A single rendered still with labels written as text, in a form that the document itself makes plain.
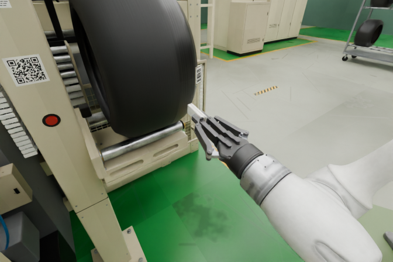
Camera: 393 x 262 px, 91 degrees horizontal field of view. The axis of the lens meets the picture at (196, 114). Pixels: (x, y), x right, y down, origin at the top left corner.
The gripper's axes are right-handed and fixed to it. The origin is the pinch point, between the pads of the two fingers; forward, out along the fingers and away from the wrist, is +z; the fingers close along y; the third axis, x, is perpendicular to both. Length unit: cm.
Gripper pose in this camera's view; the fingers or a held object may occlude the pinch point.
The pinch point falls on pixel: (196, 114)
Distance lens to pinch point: 52.0
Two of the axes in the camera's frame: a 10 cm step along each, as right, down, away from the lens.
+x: -0.8, 7.8, 6.2
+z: -5.8, -5.4, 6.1
